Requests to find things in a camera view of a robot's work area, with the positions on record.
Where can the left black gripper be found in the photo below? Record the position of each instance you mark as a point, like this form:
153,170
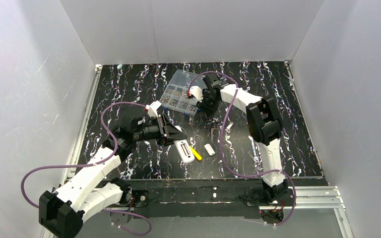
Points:
163,129

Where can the clear plastic parts organizer box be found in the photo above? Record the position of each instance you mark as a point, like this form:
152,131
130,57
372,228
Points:
175,96

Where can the yellow handled screwdriver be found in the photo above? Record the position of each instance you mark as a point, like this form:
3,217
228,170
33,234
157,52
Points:
197,156

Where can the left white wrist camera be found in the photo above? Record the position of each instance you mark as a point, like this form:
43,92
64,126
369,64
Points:
152,109

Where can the white remote battery cover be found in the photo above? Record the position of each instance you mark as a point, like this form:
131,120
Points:
209,149

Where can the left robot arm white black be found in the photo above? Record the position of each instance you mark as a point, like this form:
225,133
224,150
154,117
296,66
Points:
64,211

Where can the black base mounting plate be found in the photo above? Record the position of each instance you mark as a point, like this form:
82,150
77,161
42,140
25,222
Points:
227,197

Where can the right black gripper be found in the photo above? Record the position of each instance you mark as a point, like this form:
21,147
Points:
206,105

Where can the white remote control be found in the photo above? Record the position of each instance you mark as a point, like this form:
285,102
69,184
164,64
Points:
181,143

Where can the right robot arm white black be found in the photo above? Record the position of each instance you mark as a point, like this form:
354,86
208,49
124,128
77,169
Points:
264,123

